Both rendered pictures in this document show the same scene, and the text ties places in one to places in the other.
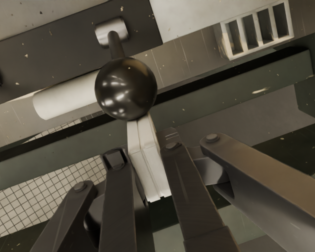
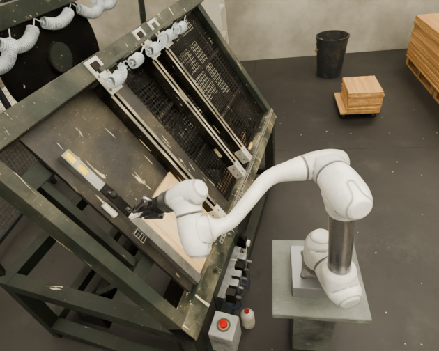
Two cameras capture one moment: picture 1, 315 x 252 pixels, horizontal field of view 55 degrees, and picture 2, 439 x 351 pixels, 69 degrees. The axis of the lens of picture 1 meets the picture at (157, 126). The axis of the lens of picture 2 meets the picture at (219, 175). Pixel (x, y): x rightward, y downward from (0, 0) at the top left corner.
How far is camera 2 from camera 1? 137 cm
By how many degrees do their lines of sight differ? 72
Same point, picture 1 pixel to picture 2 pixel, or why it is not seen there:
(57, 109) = (107, 207)
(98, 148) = (88, 225)
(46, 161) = (77, 213)
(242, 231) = (106, 262)
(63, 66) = (118, 204)
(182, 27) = (134, 221)
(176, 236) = (97, 246)
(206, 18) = (137, 224)
